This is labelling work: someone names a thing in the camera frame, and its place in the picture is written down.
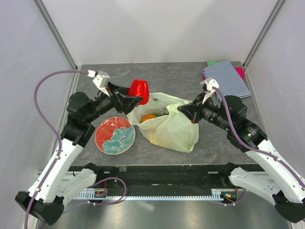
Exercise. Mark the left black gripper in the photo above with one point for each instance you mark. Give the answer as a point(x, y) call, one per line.
point(127, 103)

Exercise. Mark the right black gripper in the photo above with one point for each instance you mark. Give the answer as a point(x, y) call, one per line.
point(189, 109)

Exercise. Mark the red toy bell pepper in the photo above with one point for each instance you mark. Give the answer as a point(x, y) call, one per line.
point(140, 88)

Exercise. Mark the green avocado print plastic bag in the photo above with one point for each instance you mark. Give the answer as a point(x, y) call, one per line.
point(173, 131)

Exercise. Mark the orange toy pineapple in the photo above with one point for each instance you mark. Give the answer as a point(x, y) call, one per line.
point(151, 116)

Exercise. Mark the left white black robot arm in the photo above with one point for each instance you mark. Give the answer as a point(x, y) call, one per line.
point(46, 199)

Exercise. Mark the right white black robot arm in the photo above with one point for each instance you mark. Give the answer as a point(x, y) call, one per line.
point(286, 190)

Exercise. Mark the patterned ceramic plate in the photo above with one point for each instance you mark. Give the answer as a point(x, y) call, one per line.
point(115, 136)

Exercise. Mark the blue white striped cloth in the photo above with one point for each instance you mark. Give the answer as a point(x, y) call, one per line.
point(229, 80)

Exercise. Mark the green folded cloth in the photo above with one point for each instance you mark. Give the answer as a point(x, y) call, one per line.
point(209, 63)

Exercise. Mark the magenta folded cloth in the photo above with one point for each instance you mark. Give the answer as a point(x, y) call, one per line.
point(241, 72)

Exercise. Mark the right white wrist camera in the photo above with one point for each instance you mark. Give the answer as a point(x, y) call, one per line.
point(208, 86)

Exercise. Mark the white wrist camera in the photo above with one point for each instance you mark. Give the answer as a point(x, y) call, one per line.
point(208, 86)
point(100, 79)

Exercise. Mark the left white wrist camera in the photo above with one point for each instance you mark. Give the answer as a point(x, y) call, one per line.
point(100, 79)

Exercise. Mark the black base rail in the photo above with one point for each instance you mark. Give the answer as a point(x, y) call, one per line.
point(168, 180)

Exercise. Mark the grey slotted cable duct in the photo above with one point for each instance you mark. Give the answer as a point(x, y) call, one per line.
point(90, 194)

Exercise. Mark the left aluminium frame post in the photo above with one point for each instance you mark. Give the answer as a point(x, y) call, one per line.
point(54, 31)

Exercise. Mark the aluminium frame post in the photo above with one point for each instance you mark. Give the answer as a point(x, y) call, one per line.
point(263, 32)
point(54, 31)

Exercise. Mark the right aluminium frame post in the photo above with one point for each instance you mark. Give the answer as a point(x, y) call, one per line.
point(263, 32)

